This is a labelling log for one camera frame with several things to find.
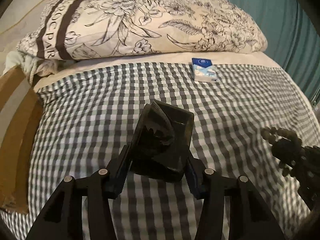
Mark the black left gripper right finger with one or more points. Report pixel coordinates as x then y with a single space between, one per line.
249 216

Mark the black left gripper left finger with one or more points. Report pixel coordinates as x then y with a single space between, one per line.
61 216

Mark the black tape roll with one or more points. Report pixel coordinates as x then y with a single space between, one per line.
161 142

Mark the checkered gingham cloth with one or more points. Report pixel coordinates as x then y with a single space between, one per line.
89 116

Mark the brown cardboard box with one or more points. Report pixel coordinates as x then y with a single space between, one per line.
21 112

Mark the teal curtain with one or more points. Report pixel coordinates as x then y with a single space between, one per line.
292 40

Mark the blue white tissue pack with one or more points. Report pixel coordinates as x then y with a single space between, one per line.
203 70

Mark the mint green towel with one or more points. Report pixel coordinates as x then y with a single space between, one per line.
30 65

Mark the floral folded duvet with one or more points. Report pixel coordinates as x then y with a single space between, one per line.
85 29

